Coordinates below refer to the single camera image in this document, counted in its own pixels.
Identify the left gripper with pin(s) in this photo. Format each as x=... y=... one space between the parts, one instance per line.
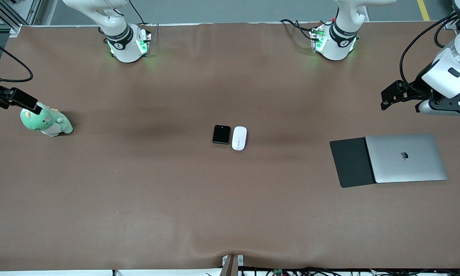
x=414 y=89

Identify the white computer mouse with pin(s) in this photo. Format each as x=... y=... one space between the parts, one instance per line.
x=239 y=138

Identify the black smartphone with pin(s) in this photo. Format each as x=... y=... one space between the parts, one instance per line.
x=221 y=134

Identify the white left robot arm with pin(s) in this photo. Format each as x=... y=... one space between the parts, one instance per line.
x=339 y=44

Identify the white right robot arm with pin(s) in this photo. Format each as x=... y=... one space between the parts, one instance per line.
x=122 y=46

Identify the black mouse pad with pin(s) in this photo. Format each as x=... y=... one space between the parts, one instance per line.
x=348 y=163

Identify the green plush dinosaur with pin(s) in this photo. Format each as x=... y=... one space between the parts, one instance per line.
x=49 y=124

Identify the silver closed laptop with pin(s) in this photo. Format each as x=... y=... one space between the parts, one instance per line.
x=417 y=168

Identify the brown table cover mat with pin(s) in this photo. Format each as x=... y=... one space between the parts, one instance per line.
x=230 y=199

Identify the small green circuit board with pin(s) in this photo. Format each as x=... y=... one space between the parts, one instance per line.
x=278 y=272

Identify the silver mount bracket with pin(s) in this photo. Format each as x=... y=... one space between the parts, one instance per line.
x=240 y=260

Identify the brown camera mount pole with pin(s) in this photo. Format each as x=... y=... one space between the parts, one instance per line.
x=230 y=268

